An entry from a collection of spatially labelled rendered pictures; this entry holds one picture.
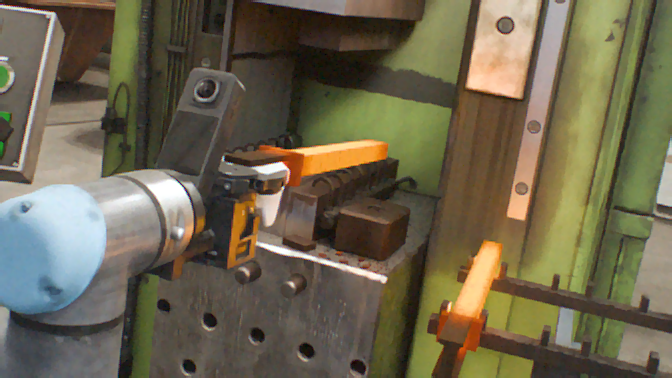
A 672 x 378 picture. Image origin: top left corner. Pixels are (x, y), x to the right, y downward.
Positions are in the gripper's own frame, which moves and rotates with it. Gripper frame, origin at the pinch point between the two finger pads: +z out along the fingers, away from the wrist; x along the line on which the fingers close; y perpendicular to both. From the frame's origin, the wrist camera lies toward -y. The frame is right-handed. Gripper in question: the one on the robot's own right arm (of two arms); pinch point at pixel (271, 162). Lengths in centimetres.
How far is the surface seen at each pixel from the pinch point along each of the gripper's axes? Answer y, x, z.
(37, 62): -1, -60, 34
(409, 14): -18, -10, 74
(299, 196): 12.8, -13.7, 42.0
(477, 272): 15.1, 17.3, 32.5
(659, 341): 102, 60, 304
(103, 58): 70, -556, 717
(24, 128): 9, -57, 30
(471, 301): 15.5, 19.0, 21.0
